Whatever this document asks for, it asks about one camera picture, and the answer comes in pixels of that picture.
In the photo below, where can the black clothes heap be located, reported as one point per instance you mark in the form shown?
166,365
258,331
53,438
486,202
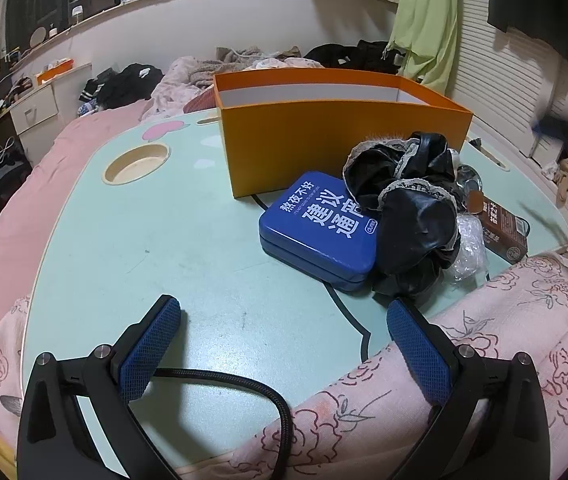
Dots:
349,52

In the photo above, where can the beige knit garment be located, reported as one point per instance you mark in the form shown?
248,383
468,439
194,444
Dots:
244,55

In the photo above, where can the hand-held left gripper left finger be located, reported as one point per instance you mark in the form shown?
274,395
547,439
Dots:
149,355

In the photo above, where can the fluffy fur ball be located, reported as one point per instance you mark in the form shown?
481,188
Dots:
384,137

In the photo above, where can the small round mirror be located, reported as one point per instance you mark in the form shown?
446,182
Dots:
39,36

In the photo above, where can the black hanging garment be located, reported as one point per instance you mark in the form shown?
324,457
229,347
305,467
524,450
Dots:
539,5

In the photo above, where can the shiny silver metal cup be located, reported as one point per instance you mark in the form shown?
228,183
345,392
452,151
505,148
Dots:
466,177

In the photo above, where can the white drawer cabinet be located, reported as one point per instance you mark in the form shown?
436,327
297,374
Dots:
34,112

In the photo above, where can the black leather cloth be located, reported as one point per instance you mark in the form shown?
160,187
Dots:
414,225

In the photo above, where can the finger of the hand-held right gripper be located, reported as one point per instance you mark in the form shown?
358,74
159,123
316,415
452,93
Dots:
561,130

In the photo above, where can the light green hanging garment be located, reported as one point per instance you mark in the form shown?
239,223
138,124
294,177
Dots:
424,25

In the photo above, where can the red pillow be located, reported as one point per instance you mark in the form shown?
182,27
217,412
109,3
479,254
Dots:
201,102

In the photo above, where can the mint cartoon desktop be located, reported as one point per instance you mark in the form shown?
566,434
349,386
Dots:
164,240

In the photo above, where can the blue tin box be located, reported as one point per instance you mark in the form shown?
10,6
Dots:
314,240

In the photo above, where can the pale pink floral quilt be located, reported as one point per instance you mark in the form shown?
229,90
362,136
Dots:
179,85

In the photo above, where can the orange cardboard box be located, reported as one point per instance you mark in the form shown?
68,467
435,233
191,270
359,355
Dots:
289,150

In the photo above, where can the black clothes with white stripes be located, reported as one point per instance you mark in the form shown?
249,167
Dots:
129,82

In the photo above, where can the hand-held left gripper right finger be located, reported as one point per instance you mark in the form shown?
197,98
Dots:
421,355

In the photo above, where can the brown drink carton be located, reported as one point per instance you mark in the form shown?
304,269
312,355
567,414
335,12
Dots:
501,232

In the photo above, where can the clear plastic bag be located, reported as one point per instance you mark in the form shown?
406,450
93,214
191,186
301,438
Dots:
469,245

